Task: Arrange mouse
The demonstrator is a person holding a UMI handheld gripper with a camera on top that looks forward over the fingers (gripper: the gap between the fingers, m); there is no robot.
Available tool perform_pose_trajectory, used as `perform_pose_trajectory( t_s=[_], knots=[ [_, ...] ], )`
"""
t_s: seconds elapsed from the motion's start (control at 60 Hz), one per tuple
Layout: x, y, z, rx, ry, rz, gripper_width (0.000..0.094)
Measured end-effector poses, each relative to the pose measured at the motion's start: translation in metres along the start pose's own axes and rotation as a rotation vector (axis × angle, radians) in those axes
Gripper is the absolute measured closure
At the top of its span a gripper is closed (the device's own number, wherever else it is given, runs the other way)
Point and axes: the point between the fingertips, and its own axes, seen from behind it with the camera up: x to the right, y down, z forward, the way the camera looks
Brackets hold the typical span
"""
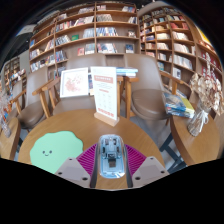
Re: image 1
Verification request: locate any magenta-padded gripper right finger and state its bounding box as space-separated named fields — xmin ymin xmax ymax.
xmin=124 ymin=143 xmax=170 ymax=189

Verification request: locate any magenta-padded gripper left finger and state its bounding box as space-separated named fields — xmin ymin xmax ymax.
xmin=54 ymin=143 xmax=100 ymax=189

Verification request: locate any transparent blue computer mouse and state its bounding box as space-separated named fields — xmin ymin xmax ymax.
xmin=97 ymin=134 xmax=128 ymax=179

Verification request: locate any green blob-shaped mouse pad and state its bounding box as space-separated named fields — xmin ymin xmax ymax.
xmin=29 ymin=130 xmax=84 ymax=175

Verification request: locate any beige armchair with wooden arms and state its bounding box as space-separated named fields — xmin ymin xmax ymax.
xmin=33 ymin=53 xmax=134 ymax=119
xmin=123 ymin=53 xmax=174 ymax=122
xmin=16 ymin=68 xmax=58 ymax=129

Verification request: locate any stack of colourful books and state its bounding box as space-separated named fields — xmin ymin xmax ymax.
xmin=163 ymin=91 xmax=196 ymax=119

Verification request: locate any white sign on wooden stand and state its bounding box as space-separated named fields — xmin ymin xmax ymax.
xmin=90 ymin=66 xmax=120 ymax=128

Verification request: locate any dark-covered book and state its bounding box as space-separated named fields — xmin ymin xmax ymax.
xmin=88 ymin=73 xmax=95 ymax=96

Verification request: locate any white framed pink picture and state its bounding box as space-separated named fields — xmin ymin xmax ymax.
xmin=59 ymin=67 xmax=90 ymax=99

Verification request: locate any stack of light blue books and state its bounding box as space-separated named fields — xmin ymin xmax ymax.
xmin=115 ymin=66 xmax=139 ymax=77

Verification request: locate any small distant book shelf unit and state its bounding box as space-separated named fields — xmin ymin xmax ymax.
xmin=3 ymin=56 xmax=21 ymax=88

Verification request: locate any wide wooden book shelf unit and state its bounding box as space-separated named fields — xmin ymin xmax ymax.
xmin=28 ymin=2 xmax=139 ymax=74

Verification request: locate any white hanging ceiling panel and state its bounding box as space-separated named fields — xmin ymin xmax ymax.
xmin=16 ymin=23 xmax=38 ymax=36

